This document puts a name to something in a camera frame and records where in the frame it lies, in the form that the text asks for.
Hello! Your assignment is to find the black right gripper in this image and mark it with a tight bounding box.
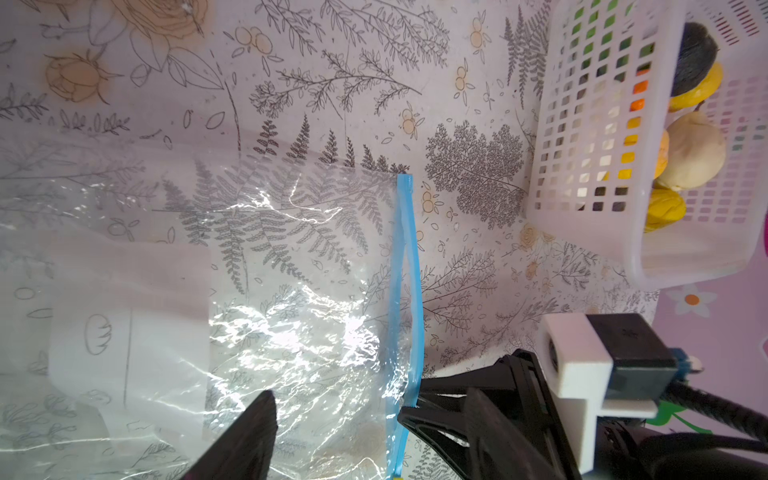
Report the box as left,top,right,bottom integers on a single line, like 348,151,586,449
575,414,767,479

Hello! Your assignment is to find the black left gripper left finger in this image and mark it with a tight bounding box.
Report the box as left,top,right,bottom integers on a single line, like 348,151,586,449
181,390,278,480

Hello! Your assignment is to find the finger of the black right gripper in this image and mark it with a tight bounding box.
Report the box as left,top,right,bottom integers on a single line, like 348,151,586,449
416,349,564,479
397,407,498,479

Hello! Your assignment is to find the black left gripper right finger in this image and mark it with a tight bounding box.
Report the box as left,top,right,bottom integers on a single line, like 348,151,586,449
464,388,566,479

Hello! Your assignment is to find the clear zip bag blue zipper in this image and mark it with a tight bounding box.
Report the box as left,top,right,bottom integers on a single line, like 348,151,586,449
1,130,424,479

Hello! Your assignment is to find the yellow red peach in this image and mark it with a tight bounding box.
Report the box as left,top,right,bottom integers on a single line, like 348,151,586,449
653,129,670,179

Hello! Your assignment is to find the white plastic mesh basket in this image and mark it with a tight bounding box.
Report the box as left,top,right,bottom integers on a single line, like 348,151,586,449
526,1,767,290

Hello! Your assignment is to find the yellow mango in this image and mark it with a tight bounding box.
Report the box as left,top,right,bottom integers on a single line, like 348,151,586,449
644,188,687,233

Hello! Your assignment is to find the beige pear shaped fruit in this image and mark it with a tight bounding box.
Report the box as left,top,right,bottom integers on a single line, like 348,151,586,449
655,111,726,191

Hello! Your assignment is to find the dark avocado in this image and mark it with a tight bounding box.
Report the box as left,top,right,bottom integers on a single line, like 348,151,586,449
671,22,718,97

